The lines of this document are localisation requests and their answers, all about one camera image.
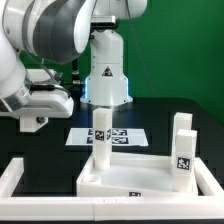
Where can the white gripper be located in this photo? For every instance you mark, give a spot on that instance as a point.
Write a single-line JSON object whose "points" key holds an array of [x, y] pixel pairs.
{"points": [[52, 104]]}

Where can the white desk top panel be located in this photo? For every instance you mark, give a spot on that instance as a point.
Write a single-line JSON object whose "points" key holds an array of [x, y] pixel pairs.
{"points": [[130, 175]]}

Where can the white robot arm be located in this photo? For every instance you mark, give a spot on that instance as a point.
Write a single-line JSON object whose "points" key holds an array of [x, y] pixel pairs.
{"points": [[59, 31]]}

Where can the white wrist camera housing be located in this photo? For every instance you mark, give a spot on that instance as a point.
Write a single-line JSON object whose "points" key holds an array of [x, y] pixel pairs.
{"points": [[32, 124]]}

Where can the marker tag base plate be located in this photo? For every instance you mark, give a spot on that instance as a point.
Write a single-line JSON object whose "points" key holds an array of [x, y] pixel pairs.
{"points": [[120, 137]]}

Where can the grey camera on stand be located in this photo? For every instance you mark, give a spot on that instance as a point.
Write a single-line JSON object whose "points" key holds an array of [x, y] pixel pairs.
{"points": [[103, 22]]}

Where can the white U-shaped fence frame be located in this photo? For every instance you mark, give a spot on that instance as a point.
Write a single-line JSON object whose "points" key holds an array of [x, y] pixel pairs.
{"points": [[210, 205]]}

